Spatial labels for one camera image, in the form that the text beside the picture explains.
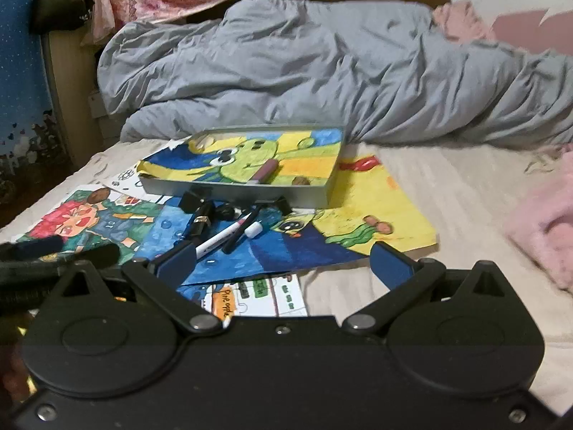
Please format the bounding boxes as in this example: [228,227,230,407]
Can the blue crayon drawing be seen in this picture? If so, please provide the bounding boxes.
[134,206,372,285]

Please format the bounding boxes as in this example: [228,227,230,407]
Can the red haired character drawing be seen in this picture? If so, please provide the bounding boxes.
[15,188,166,265]

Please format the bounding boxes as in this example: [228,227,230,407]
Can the white printed worksheet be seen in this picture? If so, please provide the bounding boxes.
[179,273,309,323]

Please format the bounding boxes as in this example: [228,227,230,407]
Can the pink crumpled cloth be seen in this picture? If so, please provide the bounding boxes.
[433,2,497,44]

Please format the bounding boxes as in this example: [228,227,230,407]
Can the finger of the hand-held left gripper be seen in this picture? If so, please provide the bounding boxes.
[0,235,64,261]
[0,244,121,285]

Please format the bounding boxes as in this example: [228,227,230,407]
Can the light wooden bed frame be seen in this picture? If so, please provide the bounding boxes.
[40,31,124,166]

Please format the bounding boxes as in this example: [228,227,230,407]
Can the white marker pen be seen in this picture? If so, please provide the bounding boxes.
[194,220,264,258]

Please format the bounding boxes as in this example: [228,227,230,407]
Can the purple marker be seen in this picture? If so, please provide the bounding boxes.
[248,159,279,185]

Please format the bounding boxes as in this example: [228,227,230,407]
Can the blue printed panel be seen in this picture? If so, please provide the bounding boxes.
[0,0,74,216]

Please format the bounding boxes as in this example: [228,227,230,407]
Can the pink fluffy blanket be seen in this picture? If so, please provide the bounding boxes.
[506,148,573,292]

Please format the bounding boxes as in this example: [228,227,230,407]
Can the yellow crayon drawing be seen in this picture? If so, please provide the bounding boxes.
[309,154,439,256]

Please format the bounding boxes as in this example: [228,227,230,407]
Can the grey duvet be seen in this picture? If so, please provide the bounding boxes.
[96,0,573,144]

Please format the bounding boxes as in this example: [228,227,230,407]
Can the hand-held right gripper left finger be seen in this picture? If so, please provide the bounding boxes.
[63,241,225,334]

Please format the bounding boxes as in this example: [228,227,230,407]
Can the grey metal tray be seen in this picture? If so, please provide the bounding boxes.
[136,124,345,209]

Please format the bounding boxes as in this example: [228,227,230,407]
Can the white flower doodle paper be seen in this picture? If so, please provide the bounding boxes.
[101,137,193,198]

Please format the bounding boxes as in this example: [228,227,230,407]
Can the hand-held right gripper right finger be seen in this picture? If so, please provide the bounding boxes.
[342,241,506,333]

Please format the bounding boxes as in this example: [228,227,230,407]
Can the beige bed sheet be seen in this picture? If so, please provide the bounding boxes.
[0,137,573,413]

